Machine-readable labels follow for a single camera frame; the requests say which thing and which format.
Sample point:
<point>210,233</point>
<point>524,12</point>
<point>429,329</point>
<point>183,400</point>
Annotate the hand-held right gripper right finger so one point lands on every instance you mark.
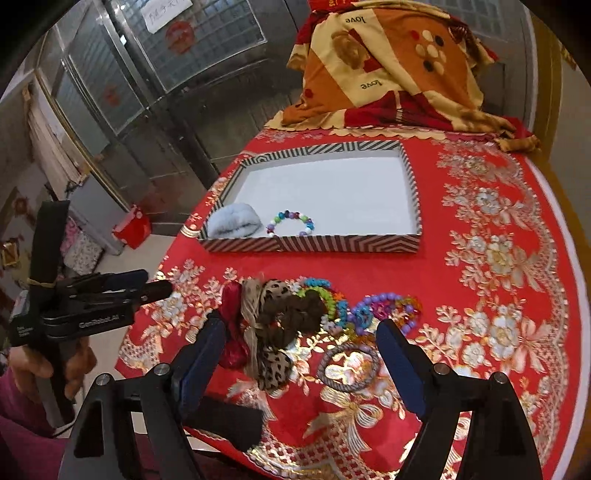
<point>401,364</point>

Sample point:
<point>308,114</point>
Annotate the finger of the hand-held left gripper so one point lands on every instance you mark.
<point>154,291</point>
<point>127,279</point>

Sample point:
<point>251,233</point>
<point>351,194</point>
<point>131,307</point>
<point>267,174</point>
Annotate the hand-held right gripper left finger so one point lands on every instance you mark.
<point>203,364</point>

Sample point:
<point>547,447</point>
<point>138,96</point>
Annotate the red satin bow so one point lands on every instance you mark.
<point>233,300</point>

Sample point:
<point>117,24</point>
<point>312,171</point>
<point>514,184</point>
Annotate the dark brown scrunchie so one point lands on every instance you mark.
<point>295,314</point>

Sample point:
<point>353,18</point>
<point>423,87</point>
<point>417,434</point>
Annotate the leopard print bow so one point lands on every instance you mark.
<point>277,288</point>

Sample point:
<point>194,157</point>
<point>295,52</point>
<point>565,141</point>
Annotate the striped tray box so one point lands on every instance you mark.
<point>332,194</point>

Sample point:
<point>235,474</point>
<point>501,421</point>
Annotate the person's left forearm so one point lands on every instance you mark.
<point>23,438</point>

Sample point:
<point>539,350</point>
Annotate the person's left hand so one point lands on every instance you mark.
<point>77,364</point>

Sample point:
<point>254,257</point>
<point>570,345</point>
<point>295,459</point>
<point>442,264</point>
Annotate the red box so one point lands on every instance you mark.
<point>134,228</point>

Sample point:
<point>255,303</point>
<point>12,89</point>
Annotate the floral patterned fabric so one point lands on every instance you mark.
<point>81,251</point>

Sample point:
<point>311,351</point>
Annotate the red floral tablecloth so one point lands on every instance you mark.
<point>461,286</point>

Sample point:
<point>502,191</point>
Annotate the fluffy pale blue scrunchie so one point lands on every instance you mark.
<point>233,221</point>

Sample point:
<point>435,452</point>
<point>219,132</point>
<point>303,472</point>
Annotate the stack of pale boards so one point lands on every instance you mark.
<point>46,138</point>

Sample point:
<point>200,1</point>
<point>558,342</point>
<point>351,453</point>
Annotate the small red door sticker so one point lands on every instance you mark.
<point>111,94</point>

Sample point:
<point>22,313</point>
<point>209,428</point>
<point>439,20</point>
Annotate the metal glass door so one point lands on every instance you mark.
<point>207,92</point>

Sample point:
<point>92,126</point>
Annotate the large red door sticker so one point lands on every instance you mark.
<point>180,39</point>

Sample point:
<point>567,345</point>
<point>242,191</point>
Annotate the white paper sign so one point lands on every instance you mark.
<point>166,14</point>

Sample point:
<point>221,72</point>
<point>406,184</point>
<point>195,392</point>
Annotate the printed blanket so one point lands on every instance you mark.
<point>369,55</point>

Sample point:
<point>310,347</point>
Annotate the yellow wooden door frame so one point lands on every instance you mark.
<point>549,92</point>

